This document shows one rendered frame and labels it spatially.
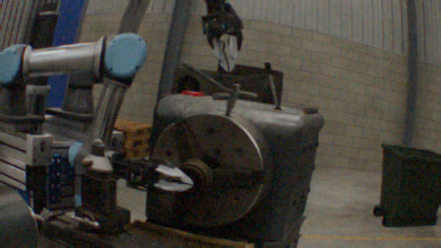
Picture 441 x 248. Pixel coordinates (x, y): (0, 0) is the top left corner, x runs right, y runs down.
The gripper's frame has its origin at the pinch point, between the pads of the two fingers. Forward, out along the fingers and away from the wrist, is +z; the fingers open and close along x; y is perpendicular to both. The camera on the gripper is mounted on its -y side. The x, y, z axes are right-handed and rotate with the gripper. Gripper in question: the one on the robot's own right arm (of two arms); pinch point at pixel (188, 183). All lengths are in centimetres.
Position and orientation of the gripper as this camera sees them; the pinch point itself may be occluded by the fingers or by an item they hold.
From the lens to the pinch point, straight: 166.1
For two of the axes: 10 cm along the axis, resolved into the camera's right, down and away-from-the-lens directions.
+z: 9.5, 1.6, -2.7
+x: 1.4, -9.9, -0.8
